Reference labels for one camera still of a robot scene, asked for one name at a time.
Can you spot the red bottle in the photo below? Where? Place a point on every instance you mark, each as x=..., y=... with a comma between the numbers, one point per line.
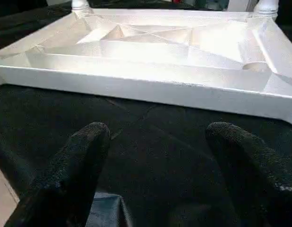
x=177, y=1

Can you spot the white plastic table leg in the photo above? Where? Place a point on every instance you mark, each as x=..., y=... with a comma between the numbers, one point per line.
x=265, y=8
x=79, y=4

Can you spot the white cabinet with glass doors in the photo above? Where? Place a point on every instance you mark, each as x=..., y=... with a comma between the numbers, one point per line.
x=240, y=4

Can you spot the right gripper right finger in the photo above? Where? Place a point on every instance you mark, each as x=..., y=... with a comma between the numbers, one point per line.
x=254, y=184

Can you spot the black plastic mat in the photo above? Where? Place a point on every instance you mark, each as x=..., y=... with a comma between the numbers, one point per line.
x=160, y=142

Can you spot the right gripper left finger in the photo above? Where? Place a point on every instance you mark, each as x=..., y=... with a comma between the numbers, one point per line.
x=70, y=179

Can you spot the white plastic table top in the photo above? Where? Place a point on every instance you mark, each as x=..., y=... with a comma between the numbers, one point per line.
x=148, y=71

